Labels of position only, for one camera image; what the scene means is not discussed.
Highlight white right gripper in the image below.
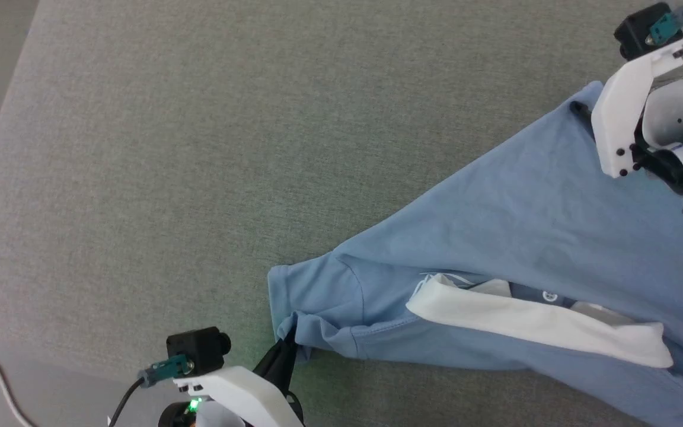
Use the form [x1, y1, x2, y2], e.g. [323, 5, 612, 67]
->
[569, 38, 683, 180]

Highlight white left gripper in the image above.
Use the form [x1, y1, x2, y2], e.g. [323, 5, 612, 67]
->
[173, 327, 305, 427]

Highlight light blue white-collared shirt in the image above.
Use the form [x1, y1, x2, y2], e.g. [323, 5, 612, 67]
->
[267, 80, 683, 427]

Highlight grey-green fabric sofa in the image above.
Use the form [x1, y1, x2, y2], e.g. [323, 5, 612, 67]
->
[0, 0, 683, 427]

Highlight left teal-plug black cable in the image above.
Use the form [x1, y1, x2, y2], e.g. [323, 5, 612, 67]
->
[107, 354, 195, 427]

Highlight teal-plug black cable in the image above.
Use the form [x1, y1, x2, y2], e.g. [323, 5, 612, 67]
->
[107, 354, 195, 427]
[644, 5, 683, 46]

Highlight right teal-plug black cable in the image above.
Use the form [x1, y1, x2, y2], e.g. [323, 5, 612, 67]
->
[644, 5, 683, 46]

